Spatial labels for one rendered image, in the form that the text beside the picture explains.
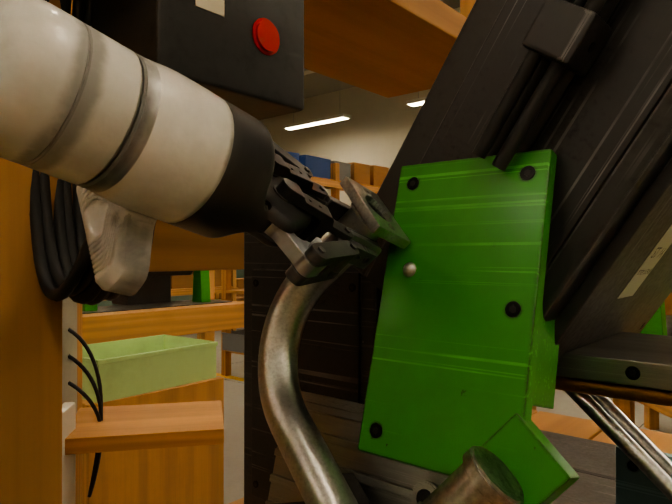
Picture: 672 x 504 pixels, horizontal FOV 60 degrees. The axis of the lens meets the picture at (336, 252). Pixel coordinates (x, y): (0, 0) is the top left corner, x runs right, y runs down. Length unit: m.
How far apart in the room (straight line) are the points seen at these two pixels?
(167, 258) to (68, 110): 0.47
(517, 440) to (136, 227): 0.24
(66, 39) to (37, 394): 0.36
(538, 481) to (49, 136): 0.30
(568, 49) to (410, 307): 0.19
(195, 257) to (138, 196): 0.45
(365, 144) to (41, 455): 11.43
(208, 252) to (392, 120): 10.87
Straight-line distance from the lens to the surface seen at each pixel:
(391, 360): 0.41
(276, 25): 0.60
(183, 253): 0.73
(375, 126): 11.79
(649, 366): 0.47
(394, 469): 0.43
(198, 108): 0.30
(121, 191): 0.30
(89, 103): 0.27
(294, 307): 0.44
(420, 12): 0.79
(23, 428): 0.57
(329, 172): 6.39
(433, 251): 0.41
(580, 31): 0.39
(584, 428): 1.23
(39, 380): 0.56
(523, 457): 0.36
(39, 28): 0.27
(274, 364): 0.44
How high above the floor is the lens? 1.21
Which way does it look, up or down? level
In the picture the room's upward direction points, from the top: straight up
